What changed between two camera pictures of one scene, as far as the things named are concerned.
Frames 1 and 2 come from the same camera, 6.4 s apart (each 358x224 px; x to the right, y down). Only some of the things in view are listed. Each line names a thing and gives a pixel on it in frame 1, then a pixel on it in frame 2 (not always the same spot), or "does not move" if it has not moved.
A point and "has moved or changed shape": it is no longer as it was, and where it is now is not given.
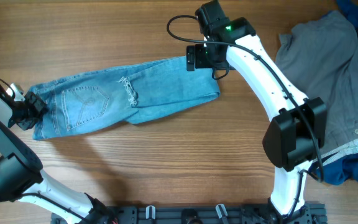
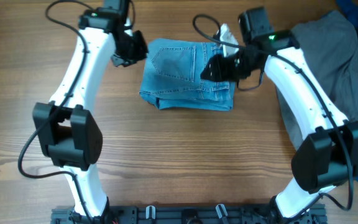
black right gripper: [191, 58] -> [232, 66]
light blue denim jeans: [136, 92] has moved or changed shape
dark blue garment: [356, 168] does not move
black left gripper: [33, 109] -> [132, 50]
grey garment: [324, 57] does not move
